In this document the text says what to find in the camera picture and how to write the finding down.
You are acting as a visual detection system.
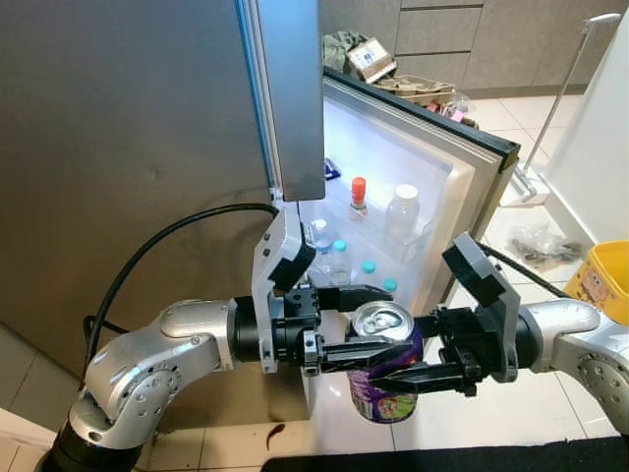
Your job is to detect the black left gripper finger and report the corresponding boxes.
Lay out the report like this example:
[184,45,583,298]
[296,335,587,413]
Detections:
[303,337,422,379]
[313,283,396,316]

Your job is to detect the purple drink can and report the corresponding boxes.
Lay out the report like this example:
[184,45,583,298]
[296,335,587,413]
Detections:
[347,300,426,425]

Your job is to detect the fridge door white shelves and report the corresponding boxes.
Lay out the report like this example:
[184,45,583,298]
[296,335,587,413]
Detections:
[295,67,522,453]

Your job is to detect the water bottle pale cap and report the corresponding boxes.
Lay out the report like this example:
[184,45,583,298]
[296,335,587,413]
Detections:
[309,218,332,271]

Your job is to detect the black floor mat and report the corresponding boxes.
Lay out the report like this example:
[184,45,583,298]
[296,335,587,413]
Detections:
[260,436,629,472]

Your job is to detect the sauce bottle red cap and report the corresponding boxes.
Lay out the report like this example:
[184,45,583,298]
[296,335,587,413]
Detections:
[349,177,371,219]

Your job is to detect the large clear bottle white cap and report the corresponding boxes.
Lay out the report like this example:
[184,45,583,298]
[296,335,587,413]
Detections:
[384,184,425,247]

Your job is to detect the clear plastic bag dark contents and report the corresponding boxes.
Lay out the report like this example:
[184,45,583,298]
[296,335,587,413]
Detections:
[509,218,583,268]

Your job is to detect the yellow waste bin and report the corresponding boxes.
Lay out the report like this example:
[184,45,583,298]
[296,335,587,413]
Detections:
[563,240,629,327]

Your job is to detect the white floor mop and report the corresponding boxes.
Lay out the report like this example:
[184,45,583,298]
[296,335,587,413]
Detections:
[501,13,624,207]

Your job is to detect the grey steel freezer door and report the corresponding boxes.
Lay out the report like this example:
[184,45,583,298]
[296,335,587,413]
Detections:
[236,0,327,205]

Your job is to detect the pink wrapped packets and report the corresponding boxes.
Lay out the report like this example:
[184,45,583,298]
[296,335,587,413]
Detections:
[432,88,481,131]

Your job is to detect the brown egg carton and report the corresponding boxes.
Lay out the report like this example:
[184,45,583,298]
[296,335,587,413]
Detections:
[378,75,458,111]

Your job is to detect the cardboard box white label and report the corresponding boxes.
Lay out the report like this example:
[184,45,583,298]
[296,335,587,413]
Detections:
[346,37,398,83]

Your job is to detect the green crumpled cloth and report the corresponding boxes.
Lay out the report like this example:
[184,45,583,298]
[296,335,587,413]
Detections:
[322,31,363,78]

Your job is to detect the grey kitchen cabinets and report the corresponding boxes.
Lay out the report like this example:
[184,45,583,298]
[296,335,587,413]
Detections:
[319,0,629,96]

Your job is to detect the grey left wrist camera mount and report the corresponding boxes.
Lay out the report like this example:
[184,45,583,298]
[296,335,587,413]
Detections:
[251,206,317,375]

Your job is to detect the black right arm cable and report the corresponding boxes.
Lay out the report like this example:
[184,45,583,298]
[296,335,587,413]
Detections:
[477,241,573,301]

